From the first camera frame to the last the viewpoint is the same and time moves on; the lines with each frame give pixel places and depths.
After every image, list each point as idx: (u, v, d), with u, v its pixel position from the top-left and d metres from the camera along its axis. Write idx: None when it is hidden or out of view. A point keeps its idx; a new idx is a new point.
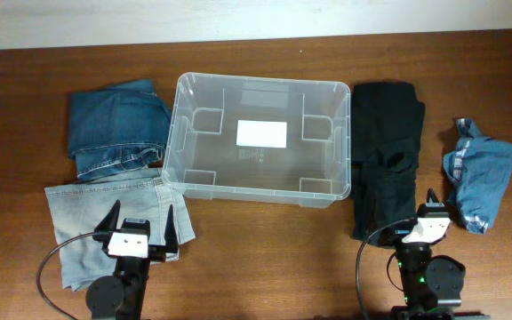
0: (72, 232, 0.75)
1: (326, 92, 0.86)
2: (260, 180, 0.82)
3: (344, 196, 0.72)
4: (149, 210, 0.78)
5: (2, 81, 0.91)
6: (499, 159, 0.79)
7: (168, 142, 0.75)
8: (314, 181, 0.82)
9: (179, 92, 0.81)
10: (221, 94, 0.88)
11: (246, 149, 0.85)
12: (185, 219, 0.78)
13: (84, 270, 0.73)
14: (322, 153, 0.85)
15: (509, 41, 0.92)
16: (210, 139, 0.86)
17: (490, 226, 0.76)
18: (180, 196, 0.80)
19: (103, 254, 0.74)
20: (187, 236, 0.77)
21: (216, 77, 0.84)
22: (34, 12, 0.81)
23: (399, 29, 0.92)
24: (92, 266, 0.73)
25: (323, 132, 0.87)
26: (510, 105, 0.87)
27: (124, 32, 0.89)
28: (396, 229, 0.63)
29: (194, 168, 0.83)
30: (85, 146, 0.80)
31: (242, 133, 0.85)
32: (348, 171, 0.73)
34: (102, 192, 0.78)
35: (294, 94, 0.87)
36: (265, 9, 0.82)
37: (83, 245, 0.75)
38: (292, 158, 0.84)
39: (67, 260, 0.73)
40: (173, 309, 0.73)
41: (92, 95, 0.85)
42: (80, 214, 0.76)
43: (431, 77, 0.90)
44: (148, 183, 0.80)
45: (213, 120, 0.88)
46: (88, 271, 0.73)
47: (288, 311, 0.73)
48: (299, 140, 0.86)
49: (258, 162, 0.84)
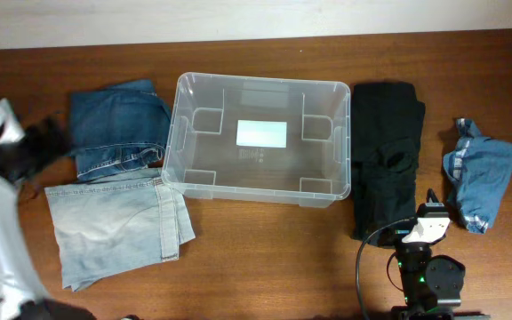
0: (72, 232, 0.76)
1: (326, 92, 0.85)
2: (260, 180, 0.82)
3: (344, 196, 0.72)
4: (149, 211, 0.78)
5: (1, 80, 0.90)
6: (499, 159, 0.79)
7: (169, 142, 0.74)
8: (315, 181, 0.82)
9: (179, 92, 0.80)
10: (221, 94, 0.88)
11: (246, 149, 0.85)
12: (185, 220, 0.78)
13: (84, 270, 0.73)
14: (322, 153, 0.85)
15: (508, 41, 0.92)
16: (210, 139, 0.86)
17: (490, 226, 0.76)
18: (180, 196, 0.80)
19: (103, 254, 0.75)
20: (187, 236, 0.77)
21: (216, 77, 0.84)
22: (32, 12, 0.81)
23: (399, 29, 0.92)
24: (92, 266, 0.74)
25: (323, 132, 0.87)
26: (509, 105, 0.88)
27: (123, 31, 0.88)
28: (396, 229, 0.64)
29: (194, 168, 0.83)
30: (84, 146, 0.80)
31: (242, 133, 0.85)
32: (348, 171, 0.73)
34: (104, 191, 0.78)
35: (295, 93, 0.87)
36: (265, 9, 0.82)
37: (83, 245, 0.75)
38: (292, 158, 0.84)
39: (67, 260, 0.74)
40: (173, 310, 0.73)
41: (92, 94, 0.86)
42: (78, 213, 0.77)
43: (431, 77, 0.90)
44: (148, 183, 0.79)
45: (213, 120, 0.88)
46: (88, 271, 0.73)
47: (288, 312, 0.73)
48: (299, 140, 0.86)
49: (258, 162, 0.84)
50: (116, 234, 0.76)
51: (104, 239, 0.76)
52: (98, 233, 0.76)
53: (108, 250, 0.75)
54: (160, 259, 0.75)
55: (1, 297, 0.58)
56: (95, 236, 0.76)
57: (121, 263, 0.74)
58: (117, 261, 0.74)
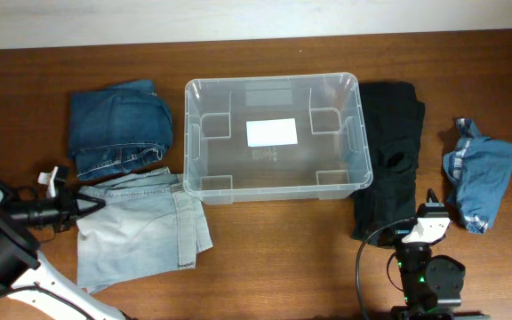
0: (87, 232, 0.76)
1: (332, 85, 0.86)
2: (276, 180, 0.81)
3: (368, 184, 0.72)
4: (167, 216, 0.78)
5: (2, 80, 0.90)
6: (500, 159, 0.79)
7: (187, 151, 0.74)
8: (330, 172, 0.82)
9: (188, 101, 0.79)
10: (228, 99, 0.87)
11: (260, 150, 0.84)
12: (203, 228, 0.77)
13: (99, 273, 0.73)
14: (334, 147, 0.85)
15: (508, 42, 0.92)
16: (221, 143, 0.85)
17: (490, 226, 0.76)
18: (199, 203, 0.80)
19: (119, 258, 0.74)
20: (204, 244, 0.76)
21: (222, 82, 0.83)
22: (32, 12, 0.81)
23: (399, 29, 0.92)
24: (108, 268, 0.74)
25: (332, 124, 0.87)
26: (509, 105, 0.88)
27: (124, 32, 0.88)
28: (396, 229, 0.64)
29: (210, 175, 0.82)
30: (85, 146, 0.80)
31: (252, 135, 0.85)
32: (368, 157, 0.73)
34: (124, 195, 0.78)
35: (301, 89, 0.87)
36: (265, 8, 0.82)
37: (98, 247, 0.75)
38: (305, 153, 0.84)
39: (83, 261, 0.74)
40: (172, 310, 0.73)
41: (92, 94, 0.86)
42: (97, 215, 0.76)
43: (431, 77, 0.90)
44: (166, 190, 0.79)
45: (220, 125, 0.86)
46: (104, 274, 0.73)
47: (288, 312, 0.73)
48: (309, 135, 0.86)
49: (273, 161, 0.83)
50: (132, 238, 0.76)
51: (121, 243, 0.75)
52: (115, 236, 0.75)
53: (125, 253, 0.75)
54: (177, 267, 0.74)
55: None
56: (113, 238, 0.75)
57: (136, 268, 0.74)
58: (133, 266, 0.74)
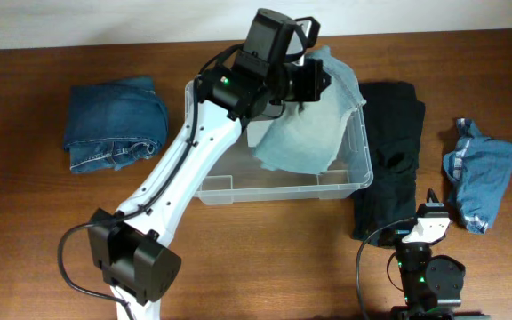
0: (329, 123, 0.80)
1: None
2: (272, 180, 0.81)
3: (369, 184, 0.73)
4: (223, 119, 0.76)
5: (3, 80, 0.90)
6: (500, 159, 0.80)
7: None
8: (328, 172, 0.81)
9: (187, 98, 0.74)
10: None
11: None
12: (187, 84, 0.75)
13: (84, 156, 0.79)
14: None
15: (509, 41, 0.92)
16: None
17: (490, 226, 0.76)
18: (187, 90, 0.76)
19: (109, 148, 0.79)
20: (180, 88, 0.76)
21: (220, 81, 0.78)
22: (33, 12, 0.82)
23: (399, 29, 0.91)
24: (98, 154, 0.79)
25: None
26: (511, 105, 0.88)
27: (123, 31, 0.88)
28: (396, 229, 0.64)
29: (209, 174, 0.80)
30: (78, 139, 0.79)
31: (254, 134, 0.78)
32: (368, 158, 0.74)
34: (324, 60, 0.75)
35: None
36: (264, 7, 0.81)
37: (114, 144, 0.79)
38: None
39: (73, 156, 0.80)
40: (172, 309, 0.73)
41: (88, 86, 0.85)
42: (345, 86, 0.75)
43: (432, 76, 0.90)
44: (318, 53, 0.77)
45: None
46: (84, 159, 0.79)
47: (288, 312, 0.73)
48: None
49: None
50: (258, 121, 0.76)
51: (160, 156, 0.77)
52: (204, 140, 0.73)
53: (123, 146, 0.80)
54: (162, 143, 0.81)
55: (149, 207, 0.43)
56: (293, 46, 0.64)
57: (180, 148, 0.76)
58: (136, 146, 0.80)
